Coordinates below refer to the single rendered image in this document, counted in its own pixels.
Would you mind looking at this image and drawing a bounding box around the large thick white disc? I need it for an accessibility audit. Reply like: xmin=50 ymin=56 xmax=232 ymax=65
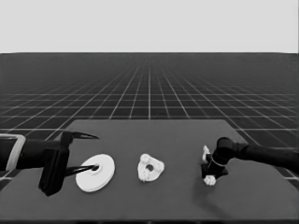
xmin=75 ymin=153 xmax=116 ymax=193

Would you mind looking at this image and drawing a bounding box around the small white T-shaped piece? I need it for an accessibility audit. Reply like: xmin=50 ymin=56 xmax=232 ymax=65
xmin=202 ymin=145 xmax=211 ymax=162

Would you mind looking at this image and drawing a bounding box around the white round carrier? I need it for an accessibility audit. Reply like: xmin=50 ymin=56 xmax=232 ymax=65
xmin=136 ymin=152 xmax=165 ymax=183

